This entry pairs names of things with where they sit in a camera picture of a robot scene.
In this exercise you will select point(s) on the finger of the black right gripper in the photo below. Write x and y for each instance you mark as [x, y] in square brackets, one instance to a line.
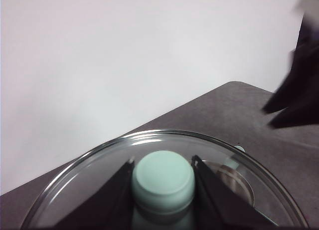
[299, 119]
[296, 90]

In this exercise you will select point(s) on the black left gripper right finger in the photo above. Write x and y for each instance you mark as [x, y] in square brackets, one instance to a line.
[219, 207]

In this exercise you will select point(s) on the glass lid with green knob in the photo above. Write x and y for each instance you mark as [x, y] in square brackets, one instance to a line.
[162, 177]

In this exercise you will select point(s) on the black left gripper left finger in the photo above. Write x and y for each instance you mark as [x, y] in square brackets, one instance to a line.
[107, 207]

